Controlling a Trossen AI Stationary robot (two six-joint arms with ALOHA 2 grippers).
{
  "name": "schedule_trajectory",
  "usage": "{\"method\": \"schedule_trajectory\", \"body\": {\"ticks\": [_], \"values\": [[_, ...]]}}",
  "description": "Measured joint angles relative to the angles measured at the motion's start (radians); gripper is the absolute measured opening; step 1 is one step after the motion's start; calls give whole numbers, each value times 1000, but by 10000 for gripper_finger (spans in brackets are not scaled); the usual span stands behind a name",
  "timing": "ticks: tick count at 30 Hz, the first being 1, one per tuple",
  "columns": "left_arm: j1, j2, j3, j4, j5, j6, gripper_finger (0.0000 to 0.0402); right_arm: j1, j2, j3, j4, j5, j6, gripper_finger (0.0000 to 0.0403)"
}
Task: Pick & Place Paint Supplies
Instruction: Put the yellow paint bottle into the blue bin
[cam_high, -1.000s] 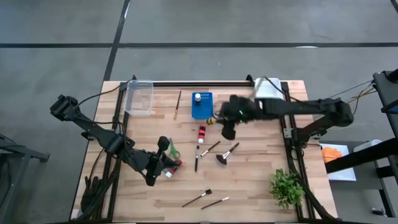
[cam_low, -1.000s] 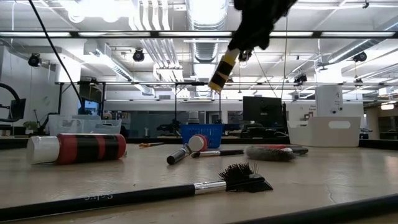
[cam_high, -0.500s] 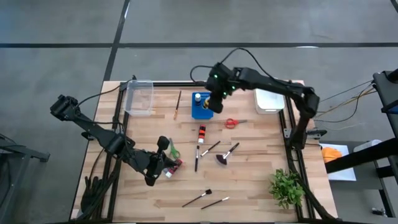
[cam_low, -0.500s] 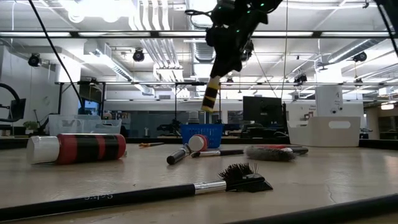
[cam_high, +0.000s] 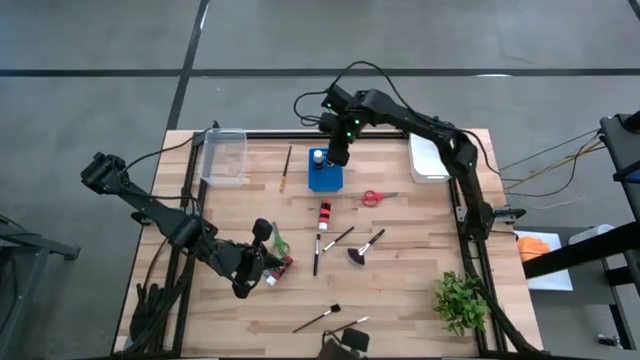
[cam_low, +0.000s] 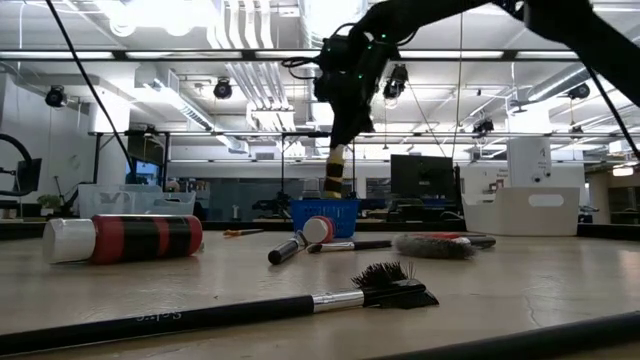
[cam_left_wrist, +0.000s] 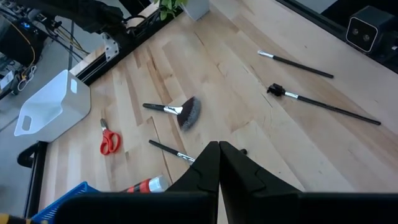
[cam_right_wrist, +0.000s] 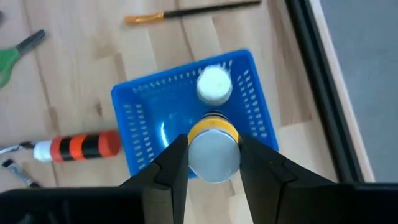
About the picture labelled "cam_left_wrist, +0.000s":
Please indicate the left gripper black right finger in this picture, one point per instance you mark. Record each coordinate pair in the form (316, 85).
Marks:
(248, 196)

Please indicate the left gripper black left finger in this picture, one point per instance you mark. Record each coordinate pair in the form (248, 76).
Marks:
(205, 177)

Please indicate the red paint bottle white cap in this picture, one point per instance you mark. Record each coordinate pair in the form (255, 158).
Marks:
(144, 185)

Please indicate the black fan brush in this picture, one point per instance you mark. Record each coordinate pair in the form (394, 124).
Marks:
(188, 113)

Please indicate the long black comb brush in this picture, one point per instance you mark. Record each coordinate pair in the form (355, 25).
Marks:
(275, 90)

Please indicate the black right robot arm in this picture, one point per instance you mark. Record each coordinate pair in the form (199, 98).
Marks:
(93, 15)

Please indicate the red scissors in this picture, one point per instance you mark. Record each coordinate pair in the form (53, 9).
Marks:
(107, 136)

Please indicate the blue plastic basket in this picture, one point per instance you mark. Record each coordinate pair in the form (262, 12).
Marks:
(71, 191)

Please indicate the white plastic bin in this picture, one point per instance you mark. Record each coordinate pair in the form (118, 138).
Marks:
(53, 109)

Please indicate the green plant in white pot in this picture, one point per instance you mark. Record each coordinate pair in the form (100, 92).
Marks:
(169, 7)

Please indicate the black control box blue light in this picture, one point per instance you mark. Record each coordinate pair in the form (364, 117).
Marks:
(15, 43)

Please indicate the silver frame bracket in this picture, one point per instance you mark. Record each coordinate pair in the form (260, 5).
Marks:
(110, 46)

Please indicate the black table-level camera box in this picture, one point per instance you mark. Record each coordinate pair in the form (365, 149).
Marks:
(360, 34)

